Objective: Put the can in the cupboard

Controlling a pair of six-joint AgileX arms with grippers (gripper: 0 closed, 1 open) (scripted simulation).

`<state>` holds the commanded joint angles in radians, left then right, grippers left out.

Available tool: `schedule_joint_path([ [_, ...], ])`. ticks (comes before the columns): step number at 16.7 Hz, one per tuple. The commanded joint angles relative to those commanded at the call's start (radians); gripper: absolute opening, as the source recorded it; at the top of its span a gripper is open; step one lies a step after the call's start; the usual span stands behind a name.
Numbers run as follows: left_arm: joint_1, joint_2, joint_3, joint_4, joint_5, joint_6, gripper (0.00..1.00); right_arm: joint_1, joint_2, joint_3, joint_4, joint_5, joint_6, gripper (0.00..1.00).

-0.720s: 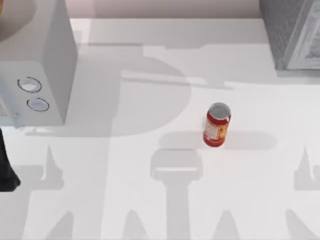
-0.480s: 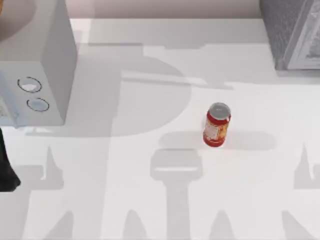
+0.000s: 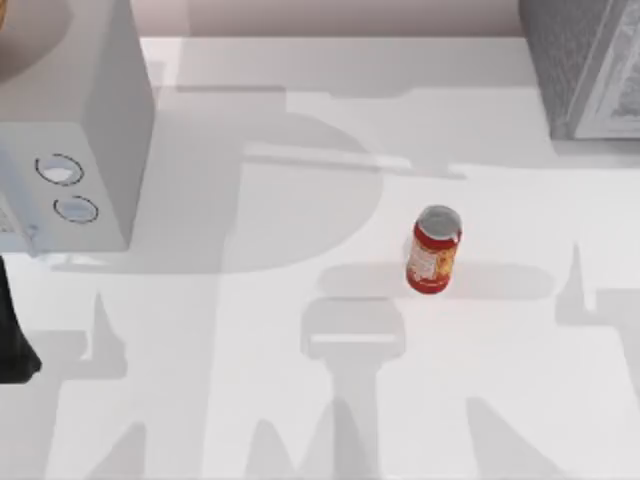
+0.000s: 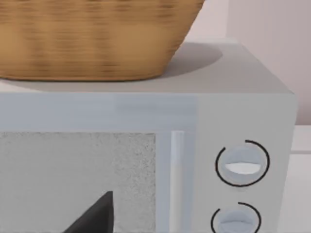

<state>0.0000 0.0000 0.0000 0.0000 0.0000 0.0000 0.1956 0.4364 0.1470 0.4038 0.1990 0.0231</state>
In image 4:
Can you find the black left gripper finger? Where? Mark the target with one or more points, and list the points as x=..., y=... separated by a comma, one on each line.
x=99, y=216

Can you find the microwave door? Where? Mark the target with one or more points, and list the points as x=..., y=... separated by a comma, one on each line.
x=73, y=116

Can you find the pale microwave knob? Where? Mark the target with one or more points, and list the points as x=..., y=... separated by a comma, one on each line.
x=243, y=163
x=236, y=219

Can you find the woven wicker basket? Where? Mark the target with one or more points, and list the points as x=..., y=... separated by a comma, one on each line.
x=92, y=38

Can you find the pale microwave oven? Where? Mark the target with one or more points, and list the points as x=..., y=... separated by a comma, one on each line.
x=243, y=109

